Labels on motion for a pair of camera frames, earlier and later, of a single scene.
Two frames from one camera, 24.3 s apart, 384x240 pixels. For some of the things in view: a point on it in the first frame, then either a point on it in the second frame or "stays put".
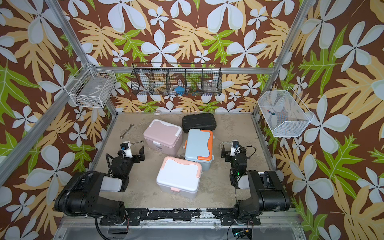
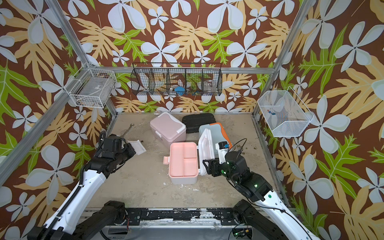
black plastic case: x=203 y=121 stays put
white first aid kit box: x=179 y=178 → x=206 y=152
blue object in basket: x=180 y=90 stays put
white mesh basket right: x=283 y=112 stays put
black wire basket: x=173 y=79 stays put
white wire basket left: x=92 y=88 stays put
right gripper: x=227 y=154 → x=213 y=162
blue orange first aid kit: x=199 y=147 → x=218 y=134
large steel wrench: x=131 y=125 stays put
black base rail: x=227 y=216 stays put
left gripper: x=137 y=159 → x=129 y=147
